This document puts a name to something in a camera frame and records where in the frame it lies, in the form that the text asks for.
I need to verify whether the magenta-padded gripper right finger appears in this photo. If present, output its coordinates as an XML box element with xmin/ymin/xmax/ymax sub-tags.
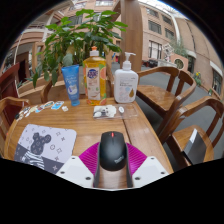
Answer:
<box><xmin>125</xmin><ymin>142</ymin><xmax>170</xmax><ymax>189</ymax></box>

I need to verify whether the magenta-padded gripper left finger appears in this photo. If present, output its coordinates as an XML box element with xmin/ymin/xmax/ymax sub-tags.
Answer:
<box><xmin>55</xmin><ymin>142</ymin><xmax>102</xmax><ymax>189</ymax></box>

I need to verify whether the black computer mouse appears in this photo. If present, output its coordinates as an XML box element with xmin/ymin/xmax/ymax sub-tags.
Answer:
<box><xmin>98</xmin><ymin>130</ymin><xmax>128</xmax><ymax>172</ymax></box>

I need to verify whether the white grey bear-print mouse pad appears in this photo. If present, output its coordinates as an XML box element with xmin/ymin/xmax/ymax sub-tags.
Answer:
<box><xmin>13</xmin><ymin>123</ymin><xmax>78</xmax><ymax>175</ymax></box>

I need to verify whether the wooden armchair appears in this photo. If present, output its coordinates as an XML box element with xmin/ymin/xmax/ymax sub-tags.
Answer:
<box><xmin>135</xmin><ymin>65</ymin><xmax>198</xmax><ymax>134</ymax></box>
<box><xmin>40</xmin><ymin>71</ymin><xmax>113</xmax><ymax>104</ymax></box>
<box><xmin>158</xmin><ymin>95</ymin><xmax>224</xmax><ymax>171</ymax></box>
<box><xmin>0</xmin><ymin>96</ymin><xmax>31</xmax><ymax>158</ymax></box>

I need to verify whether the dark notebook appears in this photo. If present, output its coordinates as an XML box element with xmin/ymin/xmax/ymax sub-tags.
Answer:
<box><xmin>182</xmin><ymin>128</ymin><xmax>208</xmax><ymax>165</ymax></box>

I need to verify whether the blue sticker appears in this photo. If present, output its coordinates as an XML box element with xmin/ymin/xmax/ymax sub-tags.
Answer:
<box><xmin>51</xmin><ymin>100</ymin><xmax>65</xmax><ymax>110</ymax></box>

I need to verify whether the clear plastic pouch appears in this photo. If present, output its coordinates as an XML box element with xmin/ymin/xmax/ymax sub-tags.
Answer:
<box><xmin>92</xmin><ymin>103</ymin><xmax>138</xmax><ymax>120</ymax></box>

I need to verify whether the colourful sticker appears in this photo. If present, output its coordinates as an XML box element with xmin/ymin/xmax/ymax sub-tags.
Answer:
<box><xmin>41</xmin><ymin>100</ymin><xmax>54</xmax><ymax>110</ymax></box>

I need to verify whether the blue squeeze tube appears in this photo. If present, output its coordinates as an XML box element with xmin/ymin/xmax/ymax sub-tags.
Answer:
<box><xmin>61</xmin><ymin>64</ymin><xmax>81</xmax><ymax>107</ymax></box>

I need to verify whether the white pump bottle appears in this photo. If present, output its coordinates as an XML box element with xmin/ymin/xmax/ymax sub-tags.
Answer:
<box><xmin>113</xmin><ymin>51</ymin><xmax>139</xmax><ymax>104</ymax></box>

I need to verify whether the yellow dish soap bottle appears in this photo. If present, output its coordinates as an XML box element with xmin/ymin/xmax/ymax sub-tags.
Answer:
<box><xmin>82</xmin><ymin>45</ymin><xmax>108</xmax><ymax>107</ymax></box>

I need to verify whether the yellow flowering plant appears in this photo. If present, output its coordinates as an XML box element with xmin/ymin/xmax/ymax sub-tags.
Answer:
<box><xmin>193</xmin><ymin>71</ymin><xmax>203</xmax><ymax>87</ymax></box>

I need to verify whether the dark red wooden lectern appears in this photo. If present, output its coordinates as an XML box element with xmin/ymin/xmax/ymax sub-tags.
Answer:
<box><xmin>0</xmin><ymin>63</ymin><xmax>21</xmax><ymax>101</ymax></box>

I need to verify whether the green potted plant white pot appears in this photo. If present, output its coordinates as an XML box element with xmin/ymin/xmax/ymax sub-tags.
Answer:
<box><xmin>32</xmin><ymin>9</ymin><xmax>129</xmax><ymax>96</ymax></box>

